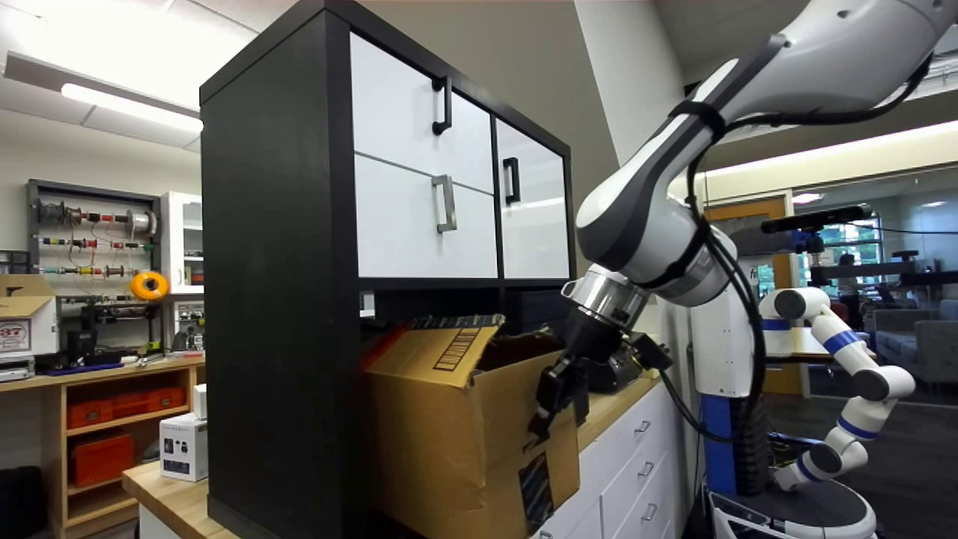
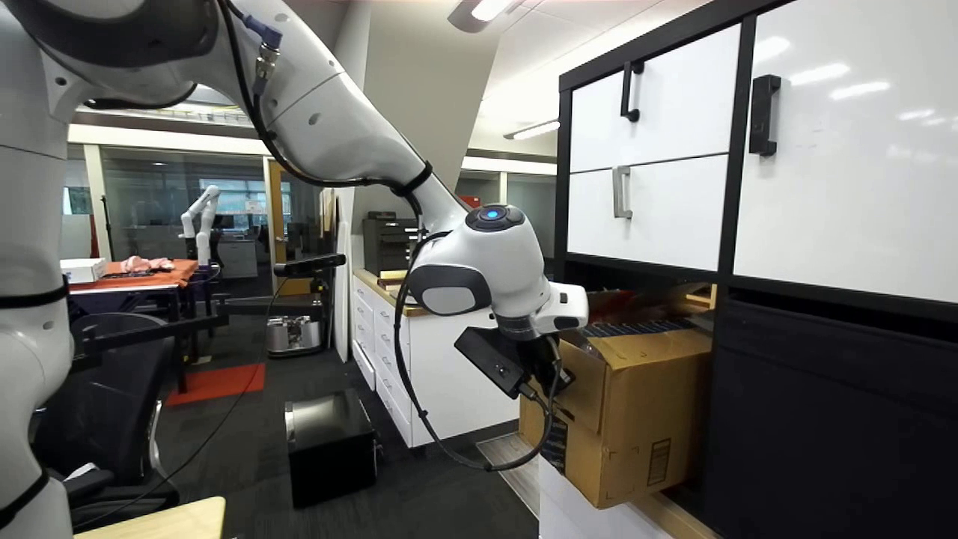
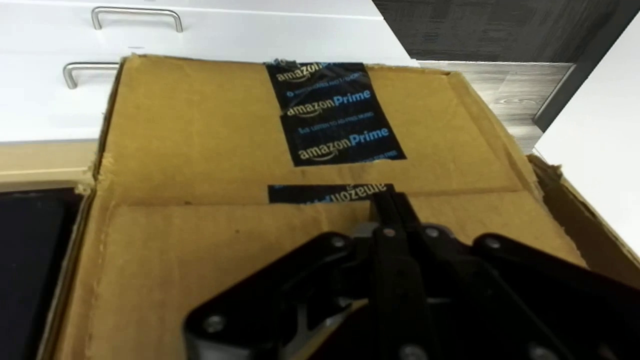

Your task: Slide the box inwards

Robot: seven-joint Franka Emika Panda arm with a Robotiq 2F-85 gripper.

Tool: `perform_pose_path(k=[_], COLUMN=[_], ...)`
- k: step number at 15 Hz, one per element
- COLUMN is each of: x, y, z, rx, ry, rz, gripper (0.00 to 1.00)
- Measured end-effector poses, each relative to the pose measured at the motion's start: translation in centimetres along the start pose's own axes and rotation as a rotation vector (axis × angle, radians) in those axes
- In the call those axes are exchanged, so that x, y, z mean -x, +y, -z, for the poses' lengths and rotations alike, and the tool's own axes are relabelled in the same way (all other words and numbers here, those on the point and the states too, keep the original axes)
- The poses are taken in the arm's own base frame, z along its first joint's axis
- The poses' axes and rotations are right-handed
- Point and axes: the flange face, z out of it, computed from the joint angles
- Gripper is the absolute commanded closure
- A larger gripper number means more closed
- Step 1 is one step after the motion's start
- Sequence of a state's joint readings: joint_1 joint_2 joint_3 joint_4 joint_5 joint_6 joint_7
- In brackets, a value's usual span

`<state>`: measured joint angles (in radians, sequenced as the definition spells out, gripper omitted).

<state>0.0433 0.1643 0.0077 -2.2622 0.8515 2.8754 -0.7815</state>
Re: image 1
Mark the yellow tape roll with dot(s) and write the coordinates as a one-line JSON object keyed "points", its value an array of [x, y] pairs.
{"points": [[149, 286]]}

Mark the white cabinet door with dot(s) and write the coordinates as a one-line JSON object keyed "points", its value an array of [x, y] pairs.
{"points": [[541, 225]]}

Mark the long red storage bin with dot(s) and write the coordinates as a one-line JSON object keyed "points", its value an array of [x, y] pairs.
{"points": [[124, 405]]}

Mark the black shelf cabinet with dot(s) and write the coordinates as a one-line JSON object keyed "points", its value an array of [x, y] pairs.
{"points": [[269, 300]]}

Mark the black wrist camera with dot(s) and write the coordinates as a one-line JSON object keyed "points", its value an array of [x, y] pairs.
{"points": [[633, 360]]}

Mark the white and cardboard box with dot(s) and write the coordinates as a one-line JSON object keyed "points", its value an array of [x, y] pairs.
{"points": [[28, 331]]}

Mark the white and blue robot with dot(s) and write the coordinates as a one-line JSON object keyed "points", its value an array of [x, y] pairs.
{"points": [[826, 345]]}

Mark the ceiling light panel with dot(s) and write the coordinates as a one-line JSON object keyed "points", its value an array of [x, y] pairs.
{"points": [[128, 108]]}

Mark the wall tool board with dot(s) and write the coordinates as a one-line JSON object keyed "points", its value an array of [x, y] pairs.
{"points": [[89, 234]]}

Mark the white drawer cabinet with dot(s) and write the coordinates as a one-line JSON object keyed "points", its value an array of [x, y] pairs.
{"points": [[624, 468]]}

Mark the wooden shelf unit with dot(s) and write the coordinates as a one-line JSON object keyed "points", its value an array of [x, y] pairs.
{"points": [[59, 451]]}

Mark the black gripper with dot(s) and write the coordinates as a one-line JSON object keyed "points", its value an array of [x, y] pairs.
{"points": [[592, 345]]}

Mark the small red storage bin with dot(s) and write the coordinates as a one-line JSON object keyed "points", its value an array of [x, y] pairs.
{"points": [[98, 460]]}

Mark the white drawer front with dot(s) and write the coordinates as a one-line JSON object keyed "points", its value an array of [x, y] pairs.
{"points": [[399, 225], [393, 105]]}

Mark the small white printed box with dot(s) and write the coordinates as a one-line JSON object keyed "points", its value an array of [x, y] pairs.
{"points": [[184, 447]]}

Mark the black overhead bar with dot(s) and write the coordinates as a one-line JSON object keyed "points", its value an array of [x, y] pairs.
{"points": [[812, 219]]}

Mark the brown cardboard box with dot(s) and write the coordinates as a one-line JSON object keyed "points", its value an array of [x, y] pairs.
{"points": [[450, 451]]}

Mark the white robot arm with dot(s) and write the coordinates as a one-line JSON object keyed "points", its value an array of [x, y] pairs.
{"points": [[646, 200]]}

